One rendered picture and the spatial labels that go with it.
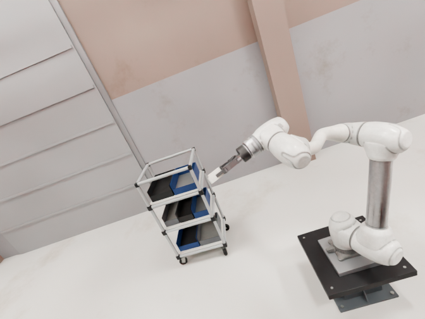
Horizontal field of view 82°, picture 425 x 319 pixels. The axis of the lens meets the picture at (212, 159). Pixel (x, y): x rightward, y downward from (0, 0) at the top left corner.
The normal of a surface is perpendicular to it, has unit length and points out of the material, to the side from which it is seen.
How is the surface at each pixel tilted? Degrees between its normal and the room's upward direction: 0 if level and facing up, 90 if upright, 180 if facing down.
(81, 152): 90
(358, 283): 0
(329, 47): 90
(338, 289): 0
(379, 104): 90
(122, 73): 90
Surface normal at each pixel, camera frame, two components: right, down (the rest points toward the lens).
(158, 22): 0.05, 0.40
